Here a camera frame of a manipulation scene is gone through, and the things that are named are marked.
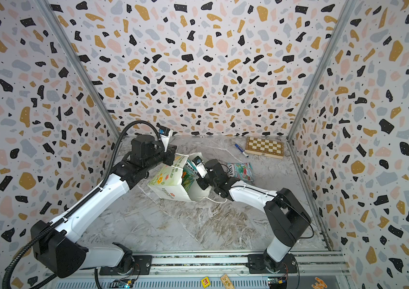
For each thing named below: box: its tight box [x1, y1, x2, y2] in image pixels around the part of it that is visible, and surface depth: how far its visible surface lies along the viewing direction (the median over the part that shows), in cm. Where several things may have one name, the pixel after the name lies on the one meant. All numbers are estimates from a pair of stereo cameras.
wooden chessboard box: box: [244, 136, 285, 159], surface depth 115 cm
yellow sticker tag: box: [200, 276, 212, 289], surface depth 70 cm
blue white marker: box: [234, 143, 250, 158], surface depth 115 cm
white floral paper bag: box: [147, 154, 212, 203], surface depth 80 cm
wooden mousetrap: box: [220, 273, 236, 289], surface depth 71 cm
